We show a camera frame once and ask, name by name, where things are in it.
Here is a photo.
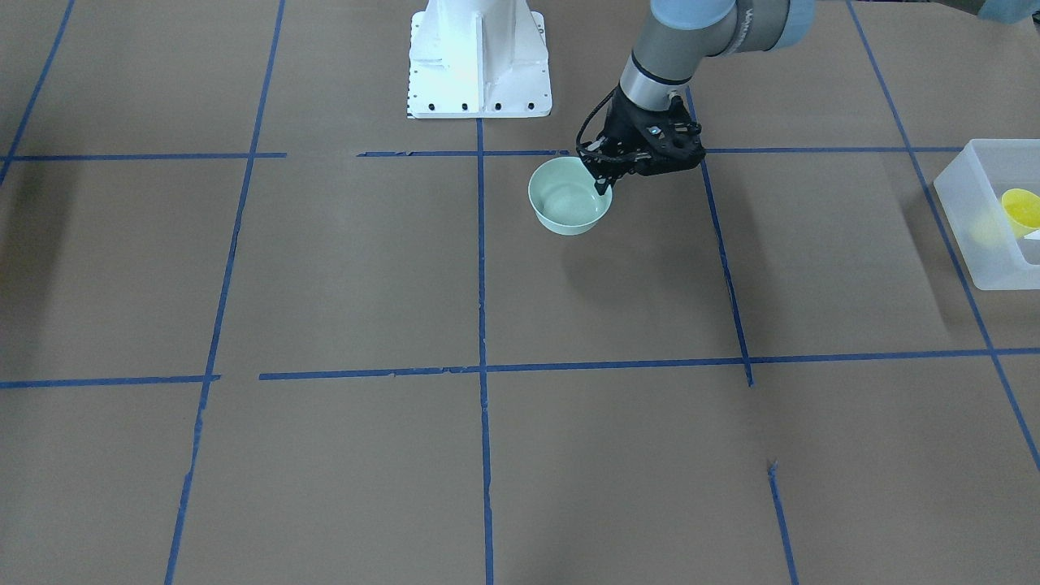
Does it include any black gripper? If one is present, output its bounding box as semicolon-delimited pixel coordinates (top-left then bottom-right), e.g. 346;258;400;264
576;86;706;197

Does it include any light green bowl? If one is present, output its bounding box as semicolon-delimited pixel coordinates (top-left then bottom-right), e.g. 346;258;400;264
527;156;613;236

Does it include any yellow plastic cup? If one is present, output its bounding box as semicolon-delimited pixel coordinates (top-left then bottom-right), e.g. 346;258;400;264
970;188;1039;247

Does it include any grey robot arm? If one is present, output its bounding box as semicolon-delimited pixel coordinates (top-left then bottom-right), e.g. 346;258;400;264
575;1;816;196

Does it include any translucent plastic box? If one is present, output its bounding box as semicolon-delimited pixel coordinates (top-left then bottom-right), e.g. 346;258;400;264
934;138;1039;290

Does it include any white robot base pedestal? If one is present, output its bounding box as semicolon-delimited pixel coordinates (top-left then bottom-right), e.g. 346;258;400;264
406;1;553;119

